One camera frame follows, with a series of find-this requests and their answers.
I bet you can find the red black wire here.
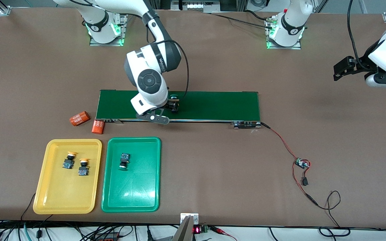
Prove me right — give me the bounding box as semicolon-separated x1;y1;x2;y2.
259;122;351;237

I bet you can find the red clip lead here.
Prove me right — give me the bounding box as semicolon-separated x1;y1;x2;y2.
210;226;239;241

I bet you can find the green conveyor belt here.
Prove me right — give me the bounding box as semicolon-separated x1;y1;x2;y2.
94;89;263;129

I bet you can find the green plastic tray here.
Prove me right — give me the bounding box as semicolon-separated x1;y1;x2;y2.
101;137;162;213

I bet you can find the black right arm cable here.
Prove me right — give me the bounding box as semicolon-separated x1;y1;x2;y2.
159;40;189;99

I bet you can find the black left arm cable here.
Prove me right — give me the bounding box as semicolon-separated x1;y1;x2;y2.
347;0;368;67

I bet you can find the grey metal bracket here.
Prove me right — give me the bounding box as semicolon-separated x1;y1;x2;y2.
172;213;199;241

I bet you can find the orange 4680 cylinder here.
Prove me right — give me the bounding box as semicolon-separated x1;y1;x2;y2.
70;110;91;127
91;119;106;135

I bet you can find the yellow push button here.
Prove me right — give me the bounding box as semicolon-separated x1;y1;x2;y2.
78;159;90;177
62;151;77;169

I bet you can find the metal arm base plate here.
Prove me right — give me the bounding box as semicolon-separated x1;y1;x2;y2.
89;9;129;47
267;17;302;50

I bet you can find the small black circuit board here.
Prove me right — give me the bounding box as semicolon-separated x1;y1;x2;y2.
295;158;311;170

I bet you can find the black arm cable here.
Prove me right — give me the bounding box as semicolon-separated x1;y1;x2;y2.
159;40;189;99
347;0;368;67

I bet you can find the yellow plastic tray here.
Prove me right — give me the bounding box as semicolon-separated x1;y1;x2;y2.
33;139;103;215

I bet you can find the black table cable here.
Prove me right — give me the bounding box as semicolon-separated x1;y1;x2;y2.
210;9;277;30

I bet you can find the grey control box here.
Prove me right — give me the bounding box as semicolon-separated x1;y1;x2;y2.
171;0;221;12

